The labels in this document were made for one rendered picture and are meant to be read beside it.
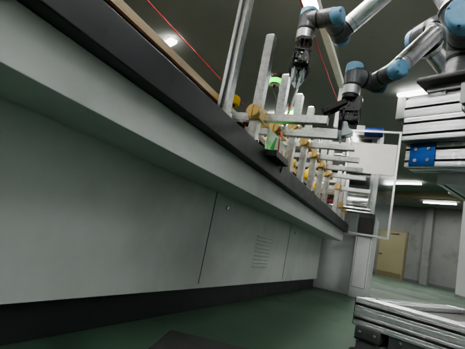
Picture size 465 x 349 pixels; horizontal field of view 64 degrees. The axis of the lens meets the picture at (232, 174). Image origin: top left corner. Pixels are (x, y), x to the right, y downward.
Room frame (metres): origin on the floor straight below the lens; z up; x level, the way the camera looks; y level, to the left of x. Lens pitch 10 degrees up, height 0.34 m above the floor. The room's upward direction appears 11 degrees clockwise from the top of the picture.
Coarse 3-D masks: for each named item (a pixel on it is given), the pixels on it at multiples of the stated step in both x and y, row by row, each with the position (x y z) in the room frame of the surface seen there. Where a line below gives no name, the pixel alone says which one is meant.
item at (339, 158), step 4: (296, 152) 2.34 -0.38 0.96; (296, 156) 2.34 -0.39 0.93; (308, 156) 2.31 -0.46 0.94; (320, 156) 2.27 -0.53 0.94; (324, 156) 2.26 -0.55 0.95; (328, 156) 2.25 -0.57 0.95; (332, 156) 2.24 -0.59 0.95; (336, 156) 2.23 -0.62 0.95; (340, 156) 2.22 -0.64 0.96; (344, 156) 2.21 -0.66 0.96; (348, 156) 2.20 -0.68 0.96; (324, 160) 2.29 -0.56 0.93; (328, 160) 2.26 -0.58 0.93; (332, 160) 2.24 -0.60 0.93; (336, 160) 2.23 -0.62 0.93; (340, 160) 2.22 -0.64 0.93; (344, 160) 2.21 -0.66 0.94; (348, 160) 2.20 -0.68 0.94; (352, 160) 2.19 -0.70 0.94; (356, 160) 2.18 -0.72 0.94
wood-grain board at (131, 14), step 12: (108, 0) 0.88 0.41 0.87; (120, 0) 0.91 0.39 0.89; (120, 12) 0.93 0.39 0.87; (132, 12) 0.95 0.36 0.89; (132, 24) 0.98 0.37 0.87; (144, 24) 1.00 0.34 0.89; (156, 36) 1.06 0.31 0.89; (168, 48) 1.12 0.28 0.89; (180, 60) 1.18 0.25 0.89; (192, 72) 1.26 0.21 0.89; (204, 84) 1.34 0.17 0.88; (216, 96) 1.44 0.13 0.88; (264, 144) 1.99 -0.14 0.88
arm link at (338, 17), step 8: (328, 8) 1.38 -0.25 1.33; (336, 8) 1.35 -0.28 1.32; (344, 8) 1.37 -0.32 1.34; (320, 16) 1.39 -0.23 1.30; (328, 16) 1.37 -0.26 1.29; (336, 16) 1.36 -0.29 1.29; (344, 16) 1.38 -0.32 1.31; (320, 24) 1.41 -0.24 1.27; (328, 24) 1.40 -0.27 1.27; (336, 24) 1.39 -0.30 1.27; (328, 32) 1.46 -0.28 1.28; (336, 32) 1.44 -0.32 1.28
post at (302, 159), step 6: (312, 108) 2.02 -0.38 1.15; (312, 114) 2.02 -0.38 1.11; (306, 126) 2.03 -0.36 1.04; (300, 150) 2.03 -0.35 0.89; (306, 150) 2.02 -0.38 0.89; (300, 156) 2.03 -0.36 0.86; (306, 156) 2.03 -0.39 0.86; (300, 162) 2.03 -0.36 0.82; (300, 168) 2.02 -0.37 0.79; (300, 174) 2.02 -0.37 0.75
